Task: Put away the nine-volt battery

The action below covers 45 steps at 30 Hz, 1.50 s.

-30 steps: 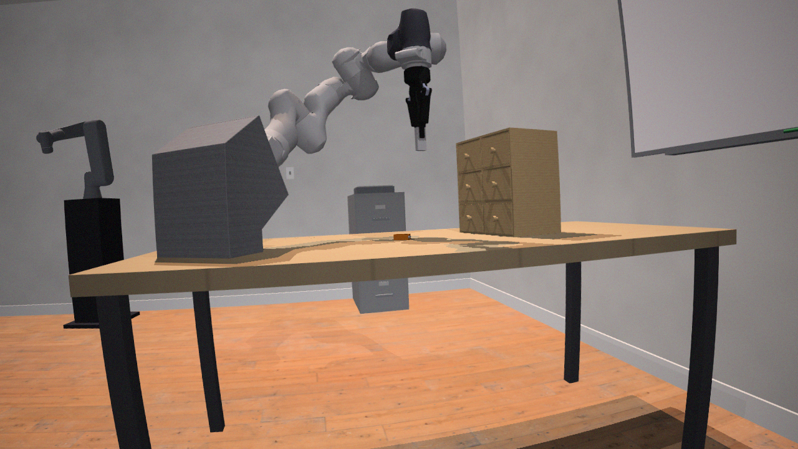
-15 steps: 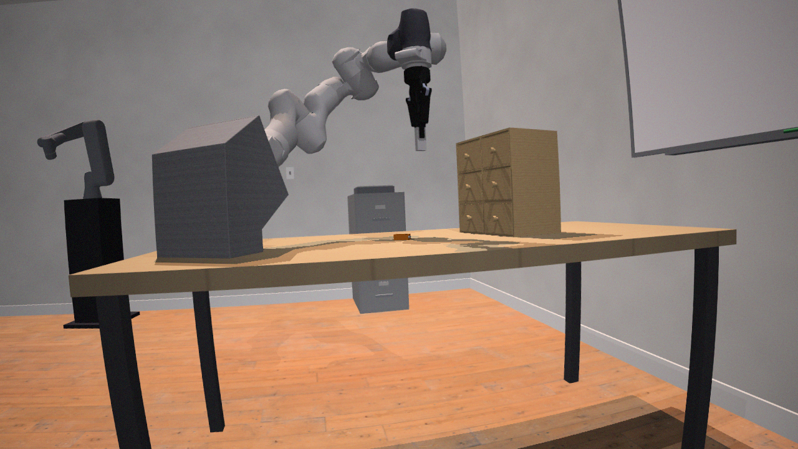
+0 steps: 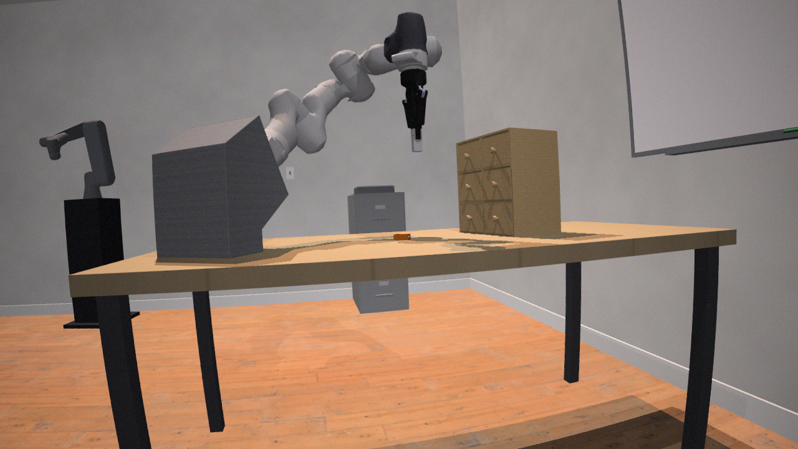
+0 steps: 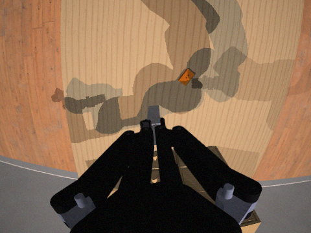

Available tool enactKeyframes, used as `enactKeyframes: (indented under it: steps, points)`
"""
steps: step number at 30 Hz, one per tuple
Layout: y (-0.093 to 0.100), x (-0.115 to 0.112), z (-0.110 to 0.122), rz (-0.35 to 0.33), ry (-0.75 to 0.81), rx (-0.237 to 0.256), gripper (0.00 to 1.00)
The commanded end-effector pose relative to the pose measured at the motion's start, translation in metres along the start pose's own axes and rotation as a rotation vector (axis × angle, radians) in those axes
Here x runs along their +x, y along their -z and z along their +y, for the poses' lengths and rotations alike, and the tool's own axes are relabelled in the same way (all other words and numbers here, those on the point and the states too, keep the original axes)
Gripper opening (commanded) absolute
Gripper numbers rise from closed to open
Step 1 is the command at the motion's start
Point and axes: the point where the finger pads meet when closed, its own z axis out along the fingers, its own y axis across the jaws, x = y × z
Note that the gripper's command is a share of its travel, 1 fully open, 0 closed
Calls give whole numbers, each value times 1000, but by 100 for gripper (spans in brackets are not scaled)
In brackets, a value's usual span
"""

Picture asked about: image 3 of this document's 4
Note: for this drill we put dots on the small brown wooden chest of drawers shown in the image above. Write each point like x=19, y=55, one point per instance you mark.
x=535, y=184

